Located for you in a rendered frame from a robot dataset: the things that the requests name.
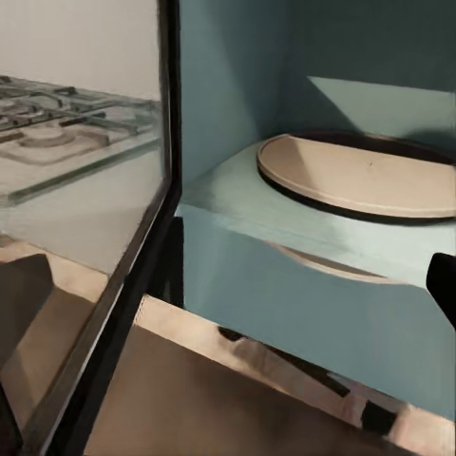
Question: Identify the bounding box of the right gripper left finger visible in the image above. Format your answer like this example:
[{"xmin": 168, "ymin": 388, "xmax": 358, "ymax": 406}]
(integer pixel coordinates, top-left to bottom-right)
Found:
[{"xmin": 0, "ymin": 253, "xmax": 49, "ymax": 366}]

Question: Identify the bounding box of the microwave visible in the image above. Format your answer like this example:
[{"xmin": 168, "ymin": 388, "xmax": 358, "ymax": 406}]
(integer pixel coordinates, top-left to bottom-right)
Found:
[{"xmin": 0, "ymin": 0, "xmax": 456, "ymax": 456}]

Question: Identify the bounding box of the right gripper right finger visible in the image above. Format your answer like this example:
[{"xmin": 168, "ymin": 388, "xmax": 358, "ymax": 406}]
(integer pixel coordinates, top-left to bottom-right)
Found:
[{"xmin": 426, "ymin": 252, "xmax": 456, "ymax": 330}]

